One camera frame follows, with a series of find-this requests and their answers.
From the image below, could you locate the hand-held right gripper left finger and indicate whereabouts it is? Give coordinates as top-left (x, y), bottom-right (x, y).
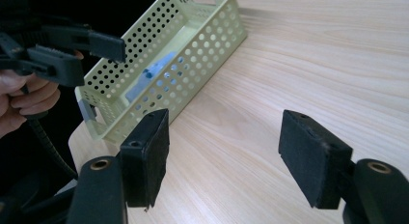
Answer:
top-left (119, 108), bottom-right (171, 210)

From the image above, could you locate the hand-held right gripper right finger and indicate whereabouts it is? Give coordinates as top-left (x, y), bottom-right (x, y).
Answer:
top-left (278, 109), bottom-right (354, 210)

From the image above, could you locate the pale green perforated basket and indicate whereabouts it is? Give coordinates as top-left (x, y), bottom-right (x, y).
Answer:
top-left (74, 0), bottom-right (249, 146)

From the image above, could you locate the light blue knit glove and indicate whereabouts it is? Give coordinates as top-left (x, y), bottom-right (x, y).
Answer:
top-left (124, 50), bottom-right (185, 103)

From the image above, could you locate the black corrugated cable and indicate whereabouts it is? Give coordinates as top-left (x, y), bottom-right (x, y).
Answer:
top-left (20, 84), bottom-right (79, 182)

